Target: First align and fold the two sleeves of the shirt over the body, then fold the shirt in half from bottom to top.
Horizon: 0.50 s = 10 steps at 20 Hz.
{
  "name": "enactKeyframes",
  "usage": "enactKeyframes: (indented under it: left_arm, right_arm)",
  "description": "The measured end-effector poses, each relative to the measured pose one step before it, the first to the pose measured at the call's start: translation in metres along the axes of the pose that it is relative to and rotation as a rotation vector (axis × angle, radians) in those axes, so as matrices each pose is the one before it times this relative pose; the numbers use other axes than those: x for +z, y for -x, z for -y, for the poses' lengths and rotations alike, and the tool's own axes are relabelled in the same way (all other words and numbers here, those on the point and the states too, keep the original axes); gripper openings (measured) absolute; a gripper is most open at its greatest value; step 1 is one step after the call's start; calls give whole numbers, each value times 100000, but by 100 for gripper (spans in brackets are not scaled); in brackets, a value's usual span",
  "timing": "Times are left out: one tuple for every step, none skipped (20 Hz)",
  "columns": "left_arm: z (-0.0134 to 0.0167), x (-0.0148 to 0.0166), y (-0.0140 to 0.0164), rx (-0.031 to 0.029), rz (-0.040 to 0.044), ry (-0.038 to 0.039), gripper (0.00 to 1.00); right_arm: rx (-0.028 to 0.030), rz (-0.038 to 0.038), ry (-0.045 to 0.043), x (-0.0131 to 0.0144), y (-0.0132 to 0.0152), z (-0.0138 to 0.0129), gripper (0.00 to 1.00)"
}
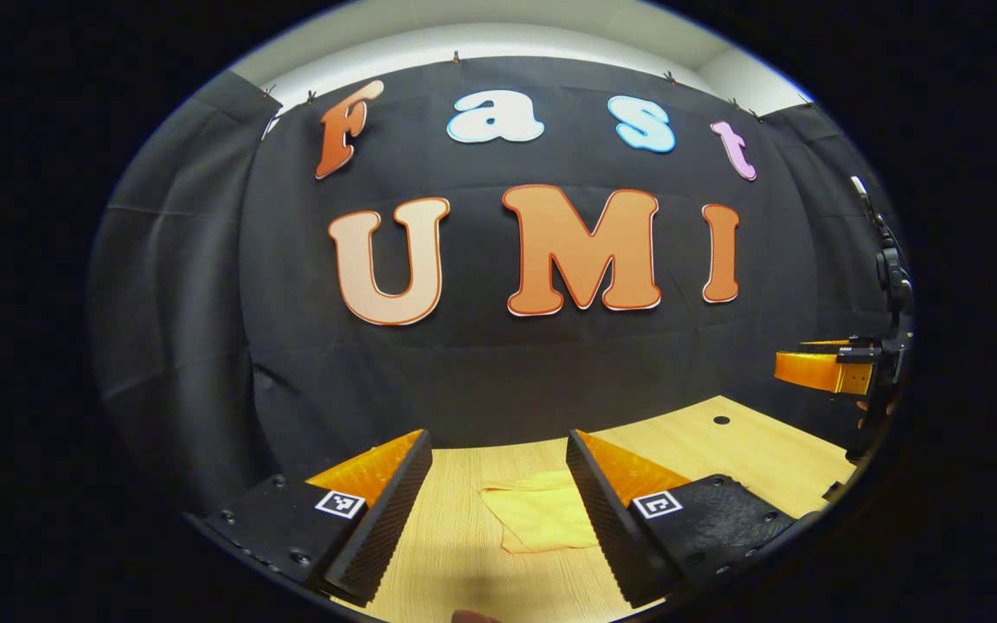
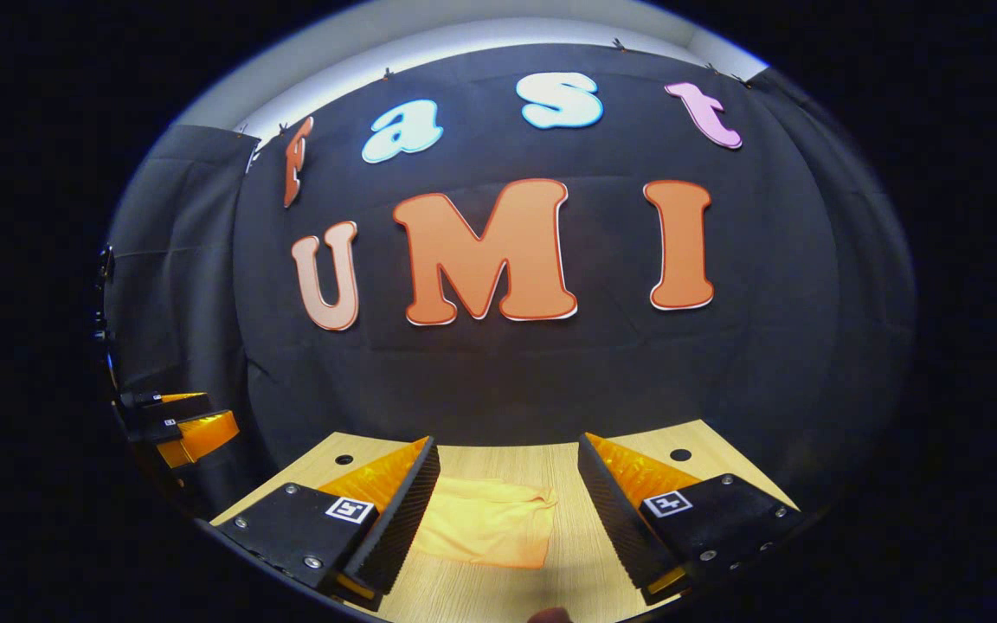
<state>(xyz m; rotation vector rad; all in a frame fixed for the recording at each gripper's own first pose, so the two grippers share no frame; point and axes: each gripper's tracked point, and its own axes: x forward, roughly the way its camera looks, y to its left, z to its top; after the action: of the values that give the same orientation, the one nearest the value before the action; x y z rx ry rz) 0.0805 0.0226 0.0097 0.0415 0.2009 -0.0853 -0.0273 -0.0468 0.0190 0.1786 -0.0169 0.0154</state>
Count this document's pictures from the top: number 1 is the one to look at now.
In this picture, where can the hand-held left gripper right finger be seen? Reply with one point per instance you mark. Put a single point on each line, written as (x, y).
(611, 523)

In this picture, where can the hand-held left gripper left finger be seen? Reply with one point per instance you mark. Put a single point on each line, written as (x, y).
(382, 523)

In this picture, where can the orange T-shirt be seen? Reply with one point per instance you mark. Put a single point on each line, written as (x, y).
(542, 510)

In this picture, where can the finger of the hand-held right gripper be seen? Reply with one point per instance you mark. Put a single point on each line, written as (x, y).
(827, 343)
(814, 370)

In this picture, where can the black backdrop cloth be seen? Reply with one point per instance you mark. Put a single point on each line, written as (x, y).
(507, 381)

